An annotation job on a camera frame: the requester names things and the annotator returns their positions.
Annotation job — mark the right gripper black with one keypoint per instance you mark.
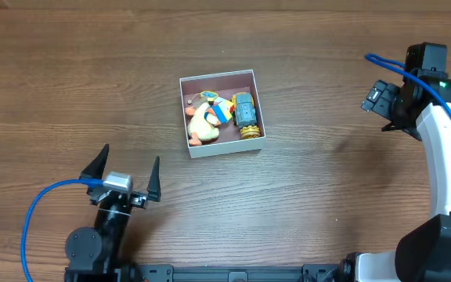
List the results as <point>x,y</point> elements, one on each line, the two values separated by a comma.
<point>388,128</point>

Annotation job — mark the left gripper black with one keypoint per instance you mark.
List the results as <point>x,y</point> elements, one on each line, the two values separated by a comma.
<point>121,197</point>

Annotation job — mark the white plush duck toy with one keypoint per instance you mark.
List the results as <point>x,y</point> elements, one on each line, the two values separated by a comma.
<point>202,126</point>

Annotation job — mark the small wooden rattle drum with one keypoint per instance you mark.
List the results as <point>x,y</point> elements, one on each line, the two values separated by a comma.
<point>206,96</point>

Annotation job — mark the pastel colour puzzle cube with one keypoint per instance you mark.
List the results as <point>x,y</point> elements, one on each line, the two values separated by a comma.
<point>221,112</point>

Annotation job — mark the round yellow gear toy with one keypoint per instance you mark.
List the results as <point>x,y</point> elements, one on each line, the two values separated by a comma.
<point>250,132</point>

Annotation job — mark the grey yellow toy truck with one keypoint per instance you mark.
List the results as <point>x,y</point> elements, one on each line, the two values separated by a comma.
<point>245,112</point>

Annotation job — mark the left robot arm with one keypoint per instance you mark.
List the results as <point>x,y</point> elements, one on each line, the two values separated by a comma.
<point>93,252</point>

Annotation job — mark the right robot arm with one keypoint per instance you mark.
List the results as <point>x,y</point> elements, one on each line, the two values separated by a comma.
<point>424,254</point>

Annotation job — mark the white square box pink interior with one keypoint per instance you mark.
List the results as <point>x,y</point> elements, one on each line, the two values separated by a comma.
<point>227,85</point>

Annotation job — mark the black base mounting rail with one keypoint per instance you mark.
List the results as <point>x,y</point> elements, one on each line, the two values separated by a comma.
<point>169,273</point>

